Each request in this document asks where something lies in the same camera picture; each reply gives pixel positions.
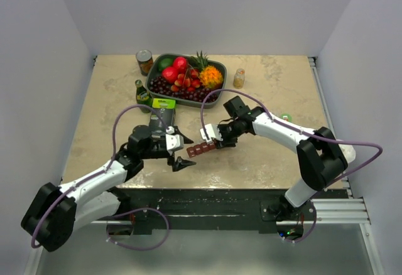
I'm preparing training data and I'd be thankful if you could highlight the red weekly pill organizer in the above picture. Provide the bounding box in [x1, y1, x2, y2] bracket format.
[186, 142, 216, 158]

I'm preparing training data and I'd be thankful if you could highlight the green pill bottle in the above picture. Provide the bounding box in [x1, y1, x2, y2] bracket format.
[281, 113, 293, 122]

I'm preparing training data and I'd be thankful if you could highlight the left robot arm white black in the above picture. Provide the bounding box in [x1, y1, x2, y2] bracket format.
[21, 125, 194, 252]

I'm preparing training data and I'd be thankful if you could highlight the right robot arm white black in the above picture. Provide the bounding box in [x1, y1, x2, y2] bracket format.
[210, 96, 356, 220]

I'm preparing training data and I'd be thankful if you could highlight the razor box black green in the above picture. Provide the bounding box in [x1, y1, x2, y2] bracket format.
[148, 98, 176, 138]

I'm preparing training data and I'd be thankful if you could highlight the green glass bottle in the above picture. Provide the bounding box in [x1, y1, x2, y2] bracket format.
[135, 79, 153, 107]

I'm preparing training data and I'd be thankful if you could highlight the purple grape bunch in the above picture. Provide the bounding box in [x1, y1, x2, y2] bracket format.
[148, 76, 212, 102]

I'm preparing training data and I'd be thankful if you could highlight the clear glass jar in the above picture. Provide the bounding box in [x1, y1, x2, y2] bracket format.
[233, 68, 245, 89]

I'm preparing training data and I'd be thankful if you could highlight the grey fruit tray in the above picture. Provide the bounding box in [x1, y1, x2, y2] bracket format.
[146, 53, 227, 109]

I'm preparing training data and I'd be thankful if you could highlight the red apple lower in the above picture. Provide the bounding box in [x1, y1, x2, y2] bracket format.
[161, 66, 178, 84]

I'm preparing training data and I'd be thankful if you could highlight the red apple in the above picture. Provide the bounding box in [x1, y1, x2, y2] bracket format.
[173, 57, 188, 73]
[161, 66, 178, 84]

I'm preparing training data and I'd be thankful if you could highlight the red apple upper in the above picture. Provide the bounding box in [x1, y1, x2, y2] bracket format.
[173, 57, 188, 73]

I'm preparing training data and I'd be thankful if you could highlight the green lime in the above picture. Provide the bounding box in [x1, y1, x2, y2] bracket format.
[158, 58, 174, 72]

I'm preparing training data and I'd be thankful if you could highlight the pineapple top green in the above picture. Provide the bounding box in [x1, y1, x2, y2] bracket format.
[190, 51, 209, 72]

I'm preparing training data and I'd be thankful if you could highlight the tin can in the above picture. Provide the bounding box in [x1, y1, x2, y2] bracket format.
[136, 50, 153, 76]

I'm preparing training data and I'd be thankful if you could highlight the white paper cup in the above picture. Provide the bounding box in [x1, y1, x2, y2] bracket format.
[339, 144, 356, 164]

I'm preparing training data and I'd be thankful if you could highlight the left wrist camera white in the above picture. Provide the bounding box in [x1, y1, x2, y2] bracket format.
[165, 126, 185, 154]

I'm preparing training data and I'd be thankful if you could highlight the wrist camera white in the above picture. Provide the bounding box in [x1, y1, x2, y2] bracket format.
[165, 126, 185, 154]
[200, 124, 223, 144]

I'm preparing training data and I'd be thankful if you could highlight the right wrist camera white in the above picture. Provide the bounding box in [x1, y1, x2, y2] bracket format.
[200, 124, 223, 144]

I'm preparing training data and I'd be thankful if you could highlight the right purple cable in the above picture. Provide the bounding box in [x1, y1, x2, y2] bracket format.
[200, 88, 384, 244]

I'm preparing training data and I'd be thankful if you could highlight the purple cable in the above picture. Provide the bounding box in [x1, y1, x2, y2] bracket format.
[30, 104, 172, 251]
[200, 88, 384, 244]

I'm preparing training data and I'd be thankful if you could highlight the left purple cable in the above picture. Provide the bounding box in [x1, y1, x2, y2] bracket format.
[30, 104, 172, 251]

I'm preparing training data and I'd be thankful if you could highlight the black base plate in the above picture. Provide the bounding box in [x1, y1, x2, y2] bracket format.
[55, 188, 349, 235]

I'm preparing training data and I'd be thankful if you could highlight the aluminium rail frame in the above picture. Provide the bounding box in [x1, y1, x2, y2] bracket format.
[87, 55, 373, 225]

